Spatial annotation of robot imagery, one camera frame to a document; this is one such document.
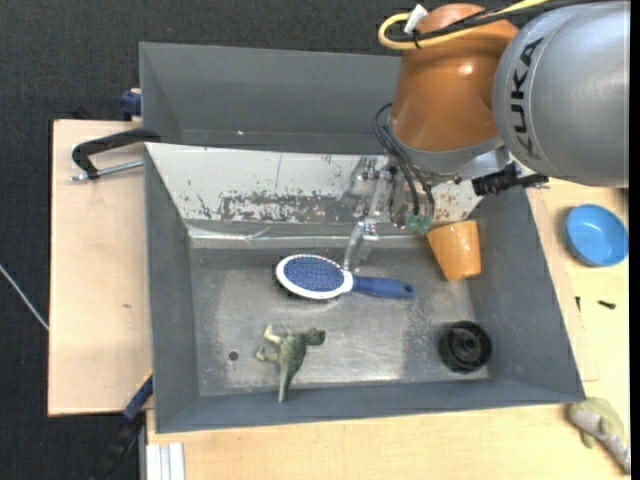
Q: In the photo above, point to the pale green soft toy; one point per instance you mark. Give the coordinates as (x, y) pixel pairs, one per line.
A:
(600, 420)

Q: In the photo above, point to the orange plastic cup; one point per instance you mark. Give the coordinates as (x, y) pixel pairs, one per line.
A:
(457, 250)

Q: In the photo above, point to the small black screw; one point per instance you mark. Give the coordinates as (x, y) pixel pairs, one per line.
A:
(608, 305)

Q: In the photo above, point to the grey metal bin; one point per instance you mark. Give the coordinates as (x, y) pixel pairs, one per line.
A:
(350, 348)

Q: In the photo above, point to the blue plastic bowl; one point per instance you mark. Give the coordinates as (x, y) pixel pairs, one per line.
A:
(597, 235)

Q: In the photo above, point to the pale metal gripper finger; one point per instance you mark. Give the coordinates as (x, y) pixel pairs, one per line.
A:
(356, 246)
(359, 182)

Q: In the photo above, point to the blue and white hairbrush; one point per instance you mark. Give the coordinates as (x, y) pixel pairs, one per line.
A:
(315, 277)

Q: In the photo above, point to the green toy dinosaur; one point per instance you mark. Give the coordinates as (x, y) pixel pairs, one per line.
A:
(292, 350)

